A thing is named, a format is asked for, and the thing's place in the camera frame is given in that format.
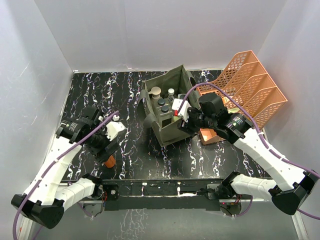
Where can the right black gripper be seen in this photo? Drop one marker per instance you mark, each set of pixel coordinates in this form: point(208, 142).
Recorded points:
point(187, 127)

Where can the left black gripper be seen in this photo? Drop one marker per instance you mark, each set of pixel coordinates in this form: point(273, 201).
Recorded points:
point(101, 153)

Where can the orange spray bottle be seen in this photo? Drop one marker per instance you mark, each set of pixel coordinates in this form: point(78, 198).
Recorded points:
point(110, 163)

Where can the clear square bottle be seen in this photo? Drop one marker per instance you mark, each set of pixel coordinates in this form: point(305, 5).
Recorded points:
point(160, 103)
point(165, 115)

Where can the white rectangular bottle black cap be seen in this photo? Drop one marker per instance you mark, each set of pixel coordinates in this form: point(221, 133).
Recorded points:
point(181, 96)

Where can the beige pump lotion bottle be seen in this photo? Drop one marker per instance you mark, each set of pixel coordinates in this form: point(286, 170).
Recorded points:
point(155, 94)

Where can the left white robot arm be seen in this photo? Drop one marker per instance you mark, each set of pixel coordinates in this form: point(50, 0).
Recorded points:
point(42, 202)

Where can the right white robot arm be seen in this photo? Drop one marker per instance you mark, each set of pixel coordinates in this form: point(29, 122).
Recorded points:
point(289, 185)

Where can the olive green canvas bag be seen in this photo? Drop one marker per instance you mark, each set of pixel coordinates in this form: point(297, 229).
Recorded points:
point(181, 81)

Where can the orange low basket tray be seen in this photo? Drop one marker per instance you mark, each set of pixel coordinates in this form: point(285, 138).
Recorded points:
point(208, 136)

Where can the orange tall file organizer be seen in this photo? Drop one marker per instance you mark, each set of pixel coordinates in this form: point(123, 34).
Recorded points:
point(246, 81)

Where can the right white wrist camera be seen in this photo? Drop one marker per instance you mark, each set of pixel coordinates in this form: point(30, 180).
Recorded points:
point(180, 109)

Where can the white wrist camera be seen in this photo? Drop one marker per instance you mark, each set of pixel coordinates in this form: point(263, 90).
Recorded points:
point(180, 109)
point(114, 127)

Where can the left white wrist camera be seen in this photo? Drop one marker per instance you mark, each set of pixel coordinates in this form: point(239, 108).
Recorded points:
point(114, 127)

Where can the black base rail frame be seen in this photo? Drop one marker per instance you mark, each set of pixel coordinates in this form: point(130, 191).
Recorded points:
point(169, 194)

